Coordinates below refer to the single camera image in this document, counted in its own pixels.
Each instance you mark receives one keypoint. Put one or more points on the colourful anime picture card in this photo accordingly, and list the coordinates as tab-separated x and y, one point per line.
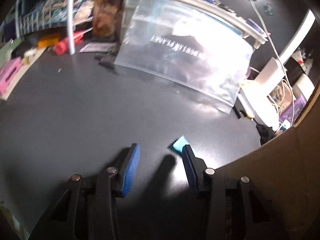
107	19

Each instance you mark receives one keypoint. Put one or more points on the red plastic bottle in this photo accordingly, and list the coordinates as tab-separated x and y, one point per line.
63	46

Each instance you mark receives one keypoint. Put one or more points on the anime poster board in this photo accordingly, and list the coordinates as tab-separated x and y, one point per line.
47	14

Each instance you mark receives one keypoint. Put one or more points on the orange small container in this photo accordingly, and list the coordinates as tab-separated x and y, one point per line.
48	40

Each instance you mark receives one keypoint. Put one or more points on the pink book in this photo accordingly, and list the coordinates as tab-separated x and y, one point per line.
8	71

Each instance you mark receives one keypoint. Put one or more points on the white curved pole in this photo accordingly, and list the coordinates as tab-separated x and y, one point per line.
70	31

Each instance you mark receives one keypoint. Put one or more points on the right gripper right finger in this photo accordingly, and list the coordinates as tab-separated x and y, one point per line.
237	209

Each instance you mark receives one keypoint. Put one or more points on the brown cardboard box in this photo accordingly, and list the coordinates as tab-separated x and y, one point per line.
286	171

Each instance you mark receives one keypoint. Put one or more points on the small light blue card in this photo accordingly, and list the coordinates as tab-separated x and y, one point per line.
179	144

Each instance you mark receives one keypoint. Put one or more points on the white desk lamp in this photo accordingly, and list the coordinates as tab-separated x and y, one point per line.
254	96

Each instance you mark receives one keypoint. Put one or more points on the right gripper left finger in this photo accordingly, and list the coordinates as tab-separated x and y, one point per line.
85	207

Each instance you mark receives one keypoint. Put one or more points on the clear zip plastic bag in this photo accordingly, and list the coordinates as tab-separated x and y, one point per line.
176	43

